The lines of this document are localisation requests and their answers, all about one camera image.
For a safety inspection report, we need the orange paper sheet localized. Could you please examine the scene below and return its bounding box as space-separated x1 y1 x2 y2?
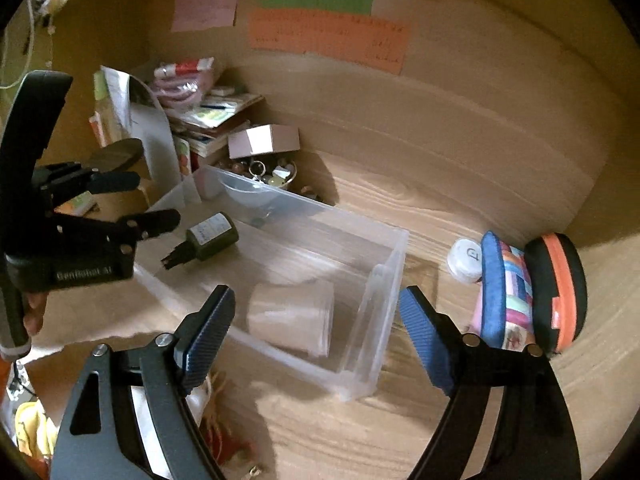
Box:
248 9 410 75

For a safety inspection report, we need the left hand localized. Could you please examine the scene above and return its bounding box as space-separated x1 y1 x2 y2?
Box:
23 292 49 336

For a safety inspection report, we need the stack of books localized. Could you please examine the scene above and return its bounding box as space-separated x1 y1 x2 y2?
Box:
165 93 265 174

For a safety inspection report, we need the pink cable package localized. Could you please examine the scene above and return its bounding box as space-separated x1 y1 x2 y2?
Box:
151 58 220 108

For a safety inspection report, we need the black orange zipper case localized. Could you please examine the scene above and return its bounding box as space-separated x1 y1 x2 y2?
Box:
525 233 588 354

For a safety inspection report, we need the pink sticky note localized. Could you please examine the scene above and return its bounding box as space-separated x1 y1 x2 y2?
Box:
170 0 238 32

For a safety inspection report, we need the small pink cardboard box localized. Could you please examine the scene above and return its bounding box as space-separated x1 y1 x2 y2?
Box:
228 125 300 159

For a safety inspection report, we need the brown jar with lid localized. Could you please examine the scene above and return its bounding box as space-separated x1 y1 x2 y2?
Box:
82 138 150 217

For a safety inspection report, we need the blue patchwork pouch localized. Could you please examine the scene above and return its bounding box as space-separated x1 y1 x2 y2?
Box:
470 231 535 352

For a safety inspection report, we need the clear glass bowl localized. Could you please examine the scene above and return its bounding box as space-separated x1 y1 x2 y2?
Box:
218 174 286 209

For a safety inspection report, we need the clear plastic storage bin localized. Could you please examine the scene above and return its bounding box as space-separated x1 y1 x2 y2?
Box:
134 166 409 401

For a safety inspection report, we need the frosted white plastic cup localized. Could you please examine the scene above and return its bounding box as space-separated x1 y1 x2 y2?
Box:
246 278 335 358

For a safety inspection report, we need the green paper strip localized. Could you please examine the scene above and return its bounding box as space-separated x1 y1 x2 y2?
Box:
260 0 374 15

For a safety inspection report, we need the white round jar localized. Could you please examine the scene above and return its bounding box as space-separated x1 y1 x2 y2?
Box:
447 238 483 284

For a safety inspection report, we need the bowl of trinkets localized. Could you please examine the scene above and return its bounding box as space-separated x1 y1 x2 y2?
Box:
214 154 320 200

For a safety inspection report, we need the dark green dropper bottle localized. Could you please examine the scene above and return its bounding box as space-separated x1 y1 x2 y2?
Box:
162 211 240 270

